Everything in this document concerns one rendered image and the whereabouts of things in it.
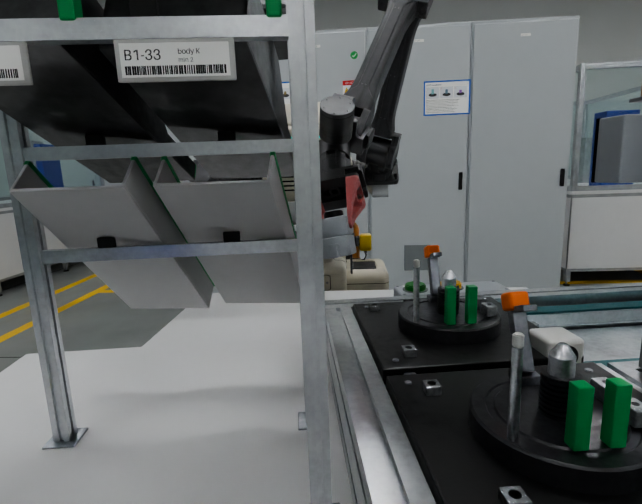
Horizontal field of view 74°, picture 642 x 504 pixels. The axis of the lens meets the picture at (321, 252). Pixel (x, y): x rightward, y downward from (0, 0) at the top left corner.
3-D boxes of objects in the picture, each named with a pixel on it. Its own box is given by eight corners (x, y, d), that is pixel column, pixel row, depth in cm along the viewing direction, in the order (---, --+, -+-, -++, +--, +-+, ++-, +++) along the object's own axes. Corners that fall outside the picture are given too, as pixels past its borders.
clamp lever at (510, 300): (510, 371, 42) (499, 293, 43) (529, 370, 42) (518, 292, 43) (529, 374, 38) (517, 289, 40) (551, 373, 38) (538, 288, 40)
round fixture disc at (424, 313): (388, 312, 68) (388, 299, 67) (474, 306, 68) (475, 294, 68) (413, 348, 54) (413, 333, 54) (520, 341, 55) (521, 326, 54)
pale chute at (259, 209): (225, 303, 70) (229, 279, 72) (305, 303, 68) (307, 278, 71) (151, 185, 46) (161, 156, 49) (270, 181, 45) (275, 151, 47)
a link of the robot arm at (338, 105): (373, 139, 83) (332, 128, 84) (381, 84, 74) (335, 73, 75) (353, 177, 76) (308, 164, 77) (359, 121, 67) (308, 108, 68)
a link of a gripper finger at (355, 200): (360, 208, 62) (357, 165, 68) (312, 216, 64) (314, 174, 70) (368, 237, 67) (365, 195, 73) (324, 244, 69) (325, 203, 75)
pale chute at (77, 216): (130, 308, 69) (138, 284, 71) (209, 308, 67) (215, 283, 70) (7, 191, 45) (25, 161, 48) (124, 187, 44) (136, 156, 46)
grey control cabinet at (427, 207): (367, 289, 424) (363, 45, 380) (449, 287, 419) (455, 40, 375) (370, 306, 371) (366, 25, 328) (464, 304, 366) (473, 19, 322)
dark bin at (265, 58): (213, 179, 64) (216, 134, 66) (299, 176, 62) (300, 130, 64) (97, 49, 37) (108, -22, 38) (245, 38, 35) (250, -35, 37)
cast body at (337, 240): (330, 257, 70) (323, 214, 70) (357, 252, 69) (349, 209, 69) (319, 260, 62) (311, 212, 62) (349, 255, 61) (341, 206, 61)
